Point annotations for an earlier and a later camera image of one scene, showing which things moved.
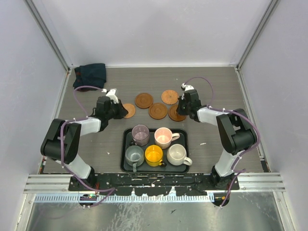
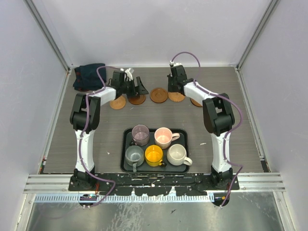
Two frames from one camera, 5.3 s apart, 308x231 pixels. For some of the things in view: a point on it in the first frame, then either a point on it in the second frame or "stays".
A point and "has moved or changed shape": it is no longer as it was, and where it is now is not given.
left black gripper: [122, 111] -> [139, 88]
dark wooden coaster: [144, 100] has moved or changed shape
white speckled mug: [176, 155] stays
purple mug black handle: [140, 134] stays
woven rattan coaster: [169, 97] has moved or changed shape
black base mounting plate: [183, 184] stays
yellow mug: [153, 155] stays
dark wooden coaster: [173, 115] has moved or changed shape
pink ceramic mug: [163, 136] stays
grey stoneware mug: [134, 156] stays
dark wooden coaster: [158, 111] -> [158, 95]
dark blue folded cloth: [93, 74] stays
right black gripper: [180, 101] -> [170, 88]
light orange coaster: [131, 110] has moved or changed shape
